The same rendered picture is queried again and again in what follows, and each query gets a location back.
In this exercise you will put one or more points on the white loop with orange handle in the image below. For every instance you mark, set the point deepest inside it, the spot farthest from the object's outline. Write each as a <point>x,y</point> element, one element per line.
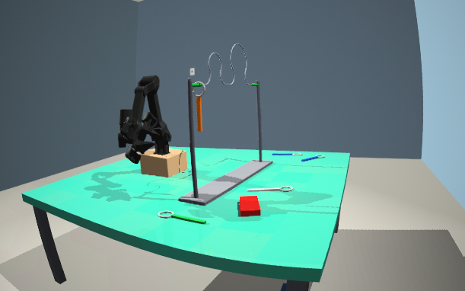
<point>199,107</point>

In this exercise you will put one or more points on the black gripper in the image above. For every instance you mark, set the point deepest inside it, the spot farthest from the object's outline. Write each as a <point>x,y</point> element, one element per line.
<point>138,137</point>

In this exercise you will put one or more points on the red flat block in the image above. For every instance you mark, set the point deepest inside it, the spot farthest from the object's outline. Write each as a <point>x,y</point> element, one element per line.
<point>249,206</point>

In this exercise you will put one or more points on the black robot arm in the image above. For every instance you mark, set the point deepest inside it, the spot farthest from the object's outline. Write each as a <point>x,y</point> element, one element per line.
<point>131,119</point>

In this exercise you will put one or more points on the green bar with white loop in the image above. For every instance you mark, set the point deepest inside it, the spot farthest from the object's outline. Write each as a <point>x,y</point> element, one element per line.
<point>182,217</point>

